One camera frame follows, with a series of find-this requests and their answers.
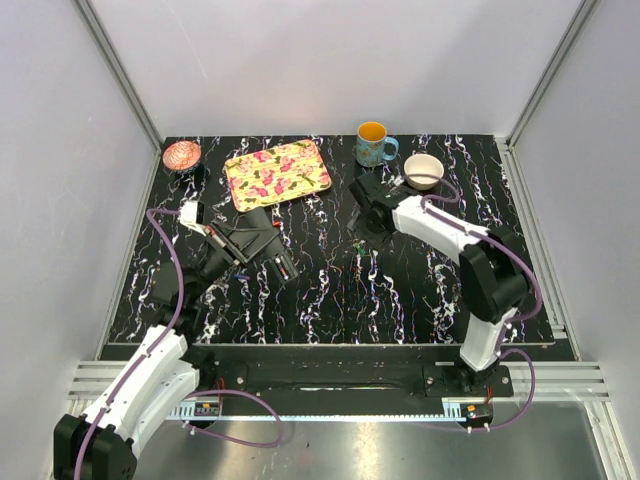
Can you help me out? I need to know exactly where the floral rectangular tray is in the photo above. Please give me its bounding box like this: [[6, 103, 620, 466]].
[[224, 139, 332, 212]]

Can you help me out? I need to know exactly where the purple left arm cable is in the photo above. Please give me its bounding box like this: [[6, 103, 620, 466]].
[[72, 208, 285, 480]]

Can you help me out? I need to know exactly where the cream white bowl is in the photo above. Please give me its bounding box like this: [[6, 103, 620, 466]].
[[403, 153, 444, 191]]

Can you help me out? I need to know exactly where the blue mug yellow inside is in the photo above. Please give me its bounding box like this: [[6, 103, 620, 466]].
[[355, 121, 399, 168]]

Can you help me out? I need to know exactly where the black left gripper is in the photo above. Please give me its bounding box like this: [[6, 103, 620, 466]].
[[188, 220, 281, 302]]

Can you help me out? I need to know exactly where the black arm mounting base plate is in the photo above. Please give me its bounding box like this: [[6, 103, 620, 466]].
[[200, 345, 514, 403]]

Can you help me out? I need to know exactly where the red patterned bowl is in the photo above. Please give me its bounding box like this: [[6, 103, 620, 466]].
[[162, 140, 202, 172]]

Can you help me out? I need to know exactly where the slotted aluminium cable duct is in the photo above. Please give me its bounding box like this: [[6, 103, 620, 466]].
[[168, 391, 469, 422]]

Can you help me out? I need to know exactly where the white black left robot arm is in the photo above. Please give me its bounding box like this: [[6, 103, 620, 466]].
[[52, 201, 297, 479]]

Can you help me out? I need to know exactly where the black remote control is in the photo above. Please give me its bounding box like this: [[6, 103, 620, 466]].
[[268, 251, 299, 285]]

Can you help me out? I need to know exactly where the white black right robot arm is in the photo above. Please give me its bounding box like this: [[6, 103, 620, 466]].
[[349, 173, 543, 396]]

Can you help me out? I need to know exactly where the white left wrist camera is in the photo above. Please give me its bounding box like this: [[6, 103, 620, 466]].
[[179, 200, 207, 236]]

